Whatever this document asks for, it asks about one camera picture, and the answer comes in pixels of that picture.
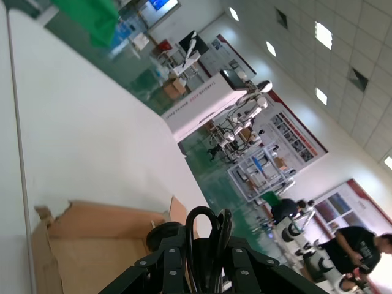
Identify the wall poster with red band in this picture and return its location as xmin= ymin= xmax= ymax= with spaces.
xmin=263 ymin=90 xmax=328 ymax=172

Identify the wall poster with landscape photos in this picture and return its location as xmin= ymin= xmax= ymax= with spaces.
xmin=312 ymin=179 xmax=392 ymax=243

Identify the green cloth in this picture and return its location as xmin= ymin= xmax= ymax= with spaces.
xmin=50 ymin=0 xmax=120 ymax=48

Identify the empty torn cardboard box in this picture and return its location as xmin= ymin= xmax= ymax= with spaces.
xmin=32 ymin=195 xmax=200 ymax=294

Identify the row of white robot shells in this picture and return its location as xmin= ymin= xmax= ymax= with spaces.
xmin=275 ymin=211 xmax=345 ymax=292

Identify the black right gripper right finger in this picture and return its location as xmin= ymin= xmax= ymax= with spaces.
xmin=226 ymin=237 xmax=328 ymax=294

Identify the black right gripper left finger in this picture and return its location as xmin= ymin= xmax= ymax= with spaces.
xmin=97 ymin=226 xmax=192 ymax=294

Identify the seated person in dark shirt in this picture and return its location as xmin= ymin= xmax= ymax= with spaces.
xmin=271 ymin=198 xmax=307 ymax=224

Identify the black power cord bundle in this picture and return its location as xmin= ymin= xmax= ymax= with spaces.
xmin=146 ymin=205 xmax=235 ymax=294

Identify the standing person in black shirt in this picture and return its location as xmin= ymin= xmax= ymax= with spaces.
xmin=326 ymin=226 xmax=392 ymax=276

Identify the brown cardboard carton on floor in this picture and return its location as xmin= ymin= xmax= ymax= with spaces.
xmin=162 ymin=78 xmax=188 ymax=99

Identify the black monitor screen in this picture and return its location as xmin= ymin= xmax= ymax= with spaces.
xmin=179 ymin=30 xmax=209 ymax=55

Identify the white robot arm black gripper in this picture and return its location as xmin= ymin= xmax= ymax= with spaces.
xmin=208 ymin=80 xmax=273 ymax=162

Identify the white metal shelf rack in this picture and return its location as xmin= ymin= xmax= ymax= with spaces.
xmin=228 ymin=143 xmax=296 ymax=203

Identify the white booth with red lettering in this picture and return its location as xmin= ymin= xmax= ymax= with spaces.
xmin=162 ymin=70 xmax=249 ymax=143

